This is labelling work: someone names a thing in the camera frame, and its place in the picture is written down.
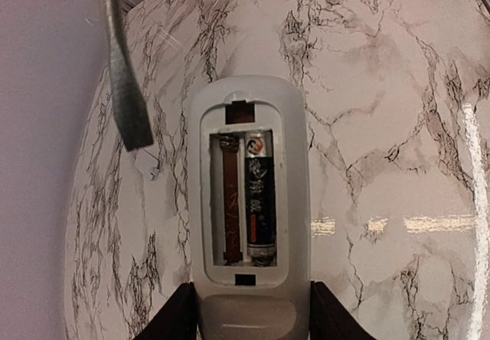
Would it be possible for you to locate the white remote control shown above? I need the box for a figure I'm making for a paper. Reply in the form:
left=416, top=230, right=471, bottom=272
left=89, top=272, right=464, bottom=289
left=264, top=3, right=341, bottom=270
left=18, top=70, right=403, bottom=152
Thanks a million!
left=188, top=76, right=311, bottom=339

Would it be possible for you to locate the yellow screwdriver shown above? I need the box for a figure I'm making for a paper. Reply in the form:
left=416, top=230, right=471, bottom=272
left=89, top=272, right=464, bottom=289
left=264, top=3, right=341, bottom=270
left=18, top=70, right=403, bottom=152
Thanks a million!
left=100, top=0, right=154, bottom=152

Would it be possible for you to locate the black AAA battery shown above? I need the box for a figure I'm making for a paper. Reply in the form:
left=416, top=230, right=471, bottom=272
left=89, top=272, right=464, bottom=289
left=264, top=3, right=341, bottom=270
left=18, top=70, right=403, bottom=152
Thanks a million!
left=244, top=130, right=276, bottom=266

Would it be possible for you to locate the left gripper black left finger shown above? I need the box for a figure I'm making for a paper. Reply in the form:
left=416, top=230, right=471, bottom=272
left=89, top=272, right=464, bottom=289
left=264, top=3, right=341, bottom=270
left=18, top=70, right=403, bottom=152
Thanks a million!
left=134, top=283, right=196, bottom=340

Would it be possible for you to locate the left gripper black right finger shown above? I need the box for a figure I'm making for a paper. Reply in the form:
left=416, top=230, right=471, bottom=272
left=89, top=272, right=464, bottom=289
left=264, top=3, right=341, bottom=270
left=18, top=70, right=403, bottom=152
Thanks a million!
left=309, top=281, right=368, bottom=340

